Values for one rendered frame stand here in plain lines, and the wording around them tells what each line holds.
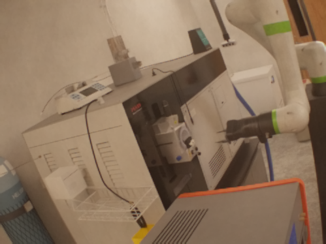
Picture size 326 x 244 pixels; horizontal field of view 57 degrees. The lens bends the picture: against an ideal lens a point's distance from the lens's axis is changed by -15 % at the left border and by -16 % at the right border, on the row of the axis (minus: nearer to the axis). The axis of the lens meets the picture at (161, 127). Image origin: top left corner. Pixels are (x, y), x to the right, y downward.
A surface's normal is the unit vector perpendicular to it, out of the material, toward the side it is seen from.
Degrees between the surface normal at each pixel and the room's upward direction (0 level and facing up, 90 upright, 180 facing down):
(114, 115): 90
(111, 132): 90
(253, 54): 90
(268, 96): 90
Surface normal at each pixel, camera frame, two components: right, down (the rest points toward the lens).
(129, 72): -0.44, 0.37
